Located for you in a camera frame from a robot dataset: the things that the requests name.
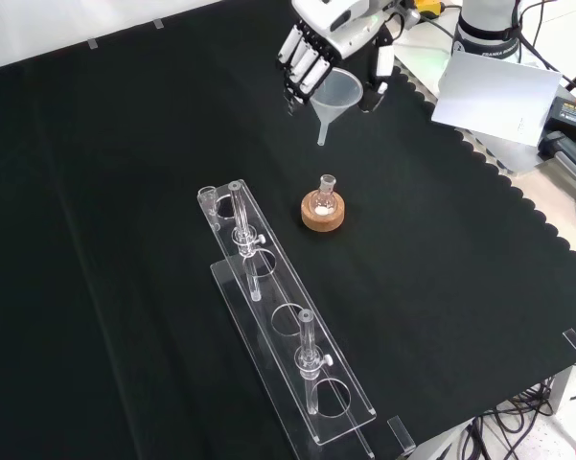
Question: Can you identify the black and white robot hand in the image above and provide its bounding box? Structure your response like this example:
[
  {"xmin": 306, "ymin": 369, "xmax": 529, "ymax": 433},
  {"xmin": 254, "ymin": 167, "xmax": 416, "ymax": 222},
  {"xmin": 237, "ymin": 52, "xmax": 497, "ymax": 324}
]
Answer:
[{"xmin": 275, "ymin": 0, "xmax": 398, "ymax": 116}]

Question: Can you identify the clear plastic funnel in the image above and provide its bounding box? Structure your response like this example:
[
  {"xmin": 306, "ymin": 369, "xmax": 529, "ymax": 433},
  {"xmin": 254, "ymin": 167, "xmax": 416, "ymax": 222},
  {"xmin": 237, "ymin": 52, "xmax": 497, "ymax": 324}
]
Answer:
[{"xmin": 310, "ymin": 67, "xmax": 364, "ymax": 148}]

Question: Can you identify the clear glass weighing funnel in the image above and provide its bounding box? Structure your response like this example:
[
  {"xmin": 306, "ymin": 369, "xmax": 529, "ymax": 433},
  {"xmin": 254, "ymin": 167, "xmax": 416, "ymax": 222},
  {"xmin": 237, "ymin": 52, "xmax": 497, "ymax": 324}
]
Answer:
[{"xmin": 196, "ymin": 185, "xmax": 221, "ymax": 232}]

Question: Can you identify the clear acrylic funnel stand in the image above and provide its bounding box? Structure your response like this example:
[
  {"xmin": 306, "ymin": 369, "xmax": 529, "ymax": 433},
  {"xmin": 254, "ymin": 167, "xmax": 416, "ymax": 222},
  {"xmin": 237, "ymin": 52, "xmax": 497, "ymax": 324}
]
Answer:
[{"xmin": 196, "ymin": 180, "xmax": 378, "ymax": 460}]

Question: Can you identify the yellow stop button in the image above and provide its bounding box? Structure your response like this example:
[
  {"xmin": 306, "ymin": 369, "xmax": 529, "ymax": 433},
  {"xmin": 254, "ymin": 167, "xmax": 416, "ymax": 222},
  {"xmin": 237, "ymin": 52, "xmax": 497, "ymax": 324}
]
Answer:
[{"xmin": 413, "ymin": 0, "xmax": 446, "ymax": 19}]

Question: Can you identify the pale board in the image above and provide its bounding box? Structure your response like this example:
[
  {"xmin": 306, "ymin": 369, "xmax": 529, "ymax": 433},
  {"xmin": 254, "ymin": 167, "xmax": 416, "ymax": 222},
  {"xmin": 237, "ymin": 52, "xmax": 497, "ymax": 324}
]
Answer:
[{"xmin": 430, "ymin": 51, "xmax": 563, "ymax": 148}]

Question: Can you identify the round-bottom glass flask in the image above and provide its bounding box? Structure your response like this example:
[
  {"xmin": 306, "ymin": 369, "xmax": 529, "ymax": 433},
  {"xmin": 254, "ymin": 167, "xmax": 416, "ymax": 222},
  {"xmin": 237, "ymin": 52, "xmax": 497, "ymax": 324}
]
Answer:
[{"xmin": 312, "ymin": 173, "xmax": 339, "ymax": 218}]

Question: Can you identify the black power supply box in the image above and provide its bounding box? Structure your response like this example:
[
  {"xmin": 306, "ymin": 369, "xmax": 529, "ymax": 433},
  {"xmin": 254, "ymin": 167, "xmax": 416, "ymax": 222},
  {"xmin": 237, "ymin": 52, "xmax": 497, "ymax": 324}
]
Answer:
[{"xmin": 538, "ymin": 94, "xmax": 576, "ymax": 184}]

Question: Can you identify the black cloth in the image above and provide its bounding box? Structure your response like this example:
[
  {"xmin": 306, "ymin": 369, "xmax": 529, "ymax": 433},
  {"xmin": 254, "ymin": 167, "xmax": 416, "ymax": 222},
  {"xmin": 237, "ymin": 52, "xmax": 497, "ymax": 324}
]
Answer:
[{"xmin": 0, "ymin": 0, "xmax": 576, "ymax": 460}]

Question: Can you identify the cork ring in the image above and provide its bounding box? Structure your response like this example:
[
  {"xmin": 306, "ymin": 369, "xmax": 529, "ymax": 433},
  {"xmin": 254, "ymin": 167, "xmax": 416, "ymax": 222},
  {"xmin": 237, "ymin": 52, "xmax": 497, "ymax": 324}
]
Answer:
[{"xmin": 300, "ymin": 189, "xmax": 348, "ymax": 233}]

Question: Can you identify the bundle of black cables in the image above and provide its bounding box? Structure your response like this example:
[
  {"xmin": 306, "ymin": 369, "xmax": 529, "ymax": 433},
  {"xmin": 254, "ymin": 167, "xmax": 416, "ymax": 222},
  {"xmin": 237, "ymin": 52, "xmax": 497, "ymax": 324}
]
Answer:
[{"xmin": 452, "ymin": 376, "xmax": 576, "ymax": 460}]

